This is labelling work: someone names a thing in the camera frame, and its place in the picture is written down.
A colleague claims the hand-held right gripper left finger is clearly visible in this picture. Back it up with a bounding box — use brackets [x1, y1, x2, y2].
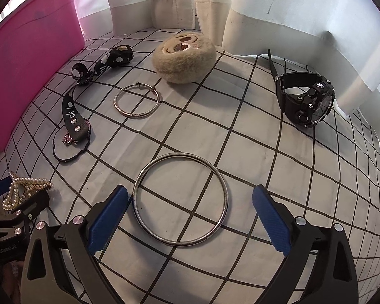
[21, 185, 129, 304]

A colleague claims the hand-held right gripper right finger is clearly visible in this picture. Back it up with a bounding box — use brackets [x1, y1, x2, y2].
[253, 184, 358, 304]

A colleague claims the gold pearl hair clip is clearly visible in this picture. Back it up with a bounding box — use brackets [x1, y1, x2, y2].
[2, 171, 53, 211]

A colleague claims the large silver bangle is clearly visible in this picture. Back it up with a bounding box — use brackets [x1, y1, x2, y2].
[133, 153, 229, 247]

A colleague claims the white black grid cloth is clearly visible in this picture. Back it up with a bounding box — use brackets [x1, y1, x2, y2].
[0, 27, 380, 304]

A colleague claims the small thin metal bangle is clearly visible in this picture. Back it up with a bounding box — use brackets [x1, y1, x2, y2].
[114, 83, 161, 120]

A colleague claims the black digital wristwatch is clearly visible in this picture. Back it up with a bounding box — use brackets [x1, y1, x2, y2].
[268, 49, 336, 129]

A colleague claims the pink plastic box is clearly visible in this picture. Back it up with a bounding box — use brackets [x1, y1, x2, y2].
[0, 0, 86, 153]

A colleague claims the beige fuzzy plush pouch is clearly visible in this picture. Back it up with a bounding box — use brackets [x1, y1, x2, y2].
[152, 33, 216, 85]

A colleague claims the white curtain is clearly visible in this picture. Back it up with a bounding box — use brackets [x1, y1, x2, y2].
[221, 0, 380, 118]
[76, 0, 197, 36]

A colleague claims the thin black cord loop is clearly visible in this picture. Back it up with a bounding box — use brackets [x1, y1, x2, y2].
[52, 129, 91, 163]

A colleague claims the black flower print strap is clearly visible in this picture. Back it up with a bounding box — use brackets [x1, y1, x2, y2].
[61, 46, 134, 145]

